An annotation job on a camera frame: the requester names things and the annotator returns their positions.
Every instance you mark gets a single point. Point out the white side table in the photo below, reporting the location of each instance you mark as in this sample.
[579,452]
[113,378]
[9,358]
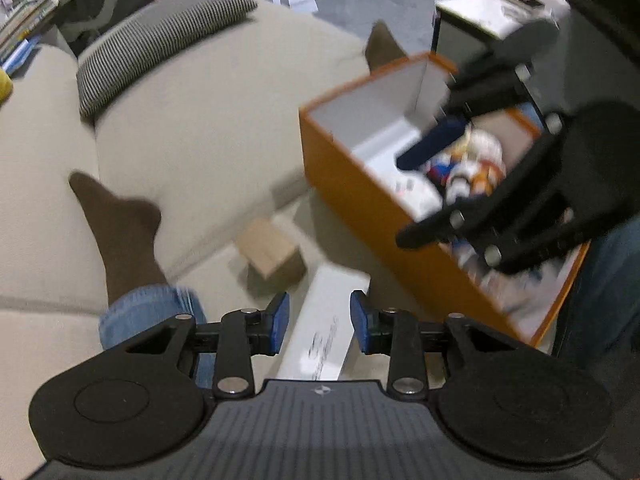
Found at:
[480,15]

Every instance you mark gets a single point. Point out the bookshelf with books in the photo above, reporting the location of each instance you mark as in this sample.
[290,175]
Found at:
[30,10]

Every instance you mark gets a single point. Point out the red panda plush toy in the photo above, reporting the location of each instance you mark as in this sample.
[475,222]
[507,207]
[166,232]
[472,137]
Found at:
[482,152]

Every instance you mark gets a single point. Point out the beige sofa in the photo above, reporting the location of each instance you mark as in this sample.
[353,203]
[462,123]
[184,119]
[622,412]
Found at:
[200,125]

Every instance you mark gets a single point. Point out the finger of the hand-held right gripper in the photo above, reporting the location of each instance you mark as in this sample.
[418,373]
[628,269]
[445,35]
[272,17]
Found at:
[432,142]
[520,210]

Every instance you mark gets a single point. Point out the small cardboard box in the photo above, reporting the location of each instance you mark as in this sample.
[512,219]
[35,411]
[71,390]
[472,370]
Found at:
[272,255]

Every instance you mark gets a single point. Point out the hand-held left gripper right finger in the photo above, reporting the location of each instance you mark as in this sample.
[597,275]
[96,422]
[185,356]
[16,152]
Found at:
[359,322]

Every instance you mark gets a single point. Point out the orange storage box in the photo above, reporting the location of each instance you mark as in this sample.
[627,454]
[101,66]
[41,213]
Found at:
[350,175]

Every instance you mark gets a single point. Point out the person's right leg in jeans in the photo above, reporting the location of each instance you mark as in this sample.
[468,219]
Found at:
[610,285]

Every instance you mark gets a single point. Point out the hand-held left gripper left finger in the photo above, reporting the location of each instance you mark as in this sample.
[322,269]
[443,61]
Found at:
[280,320]

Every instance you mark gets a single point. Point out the person's left brown sock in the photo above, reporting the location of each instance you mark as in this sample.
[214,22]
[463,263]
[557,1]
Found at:
[120,230]

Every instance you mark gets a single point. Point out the houndstooth pillow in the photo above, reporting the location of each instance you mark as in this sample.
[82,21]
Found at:
[165,40]

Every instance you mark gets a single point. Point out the long white box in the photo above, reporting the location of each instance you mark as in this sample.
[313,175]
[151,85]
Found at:
[325,310]

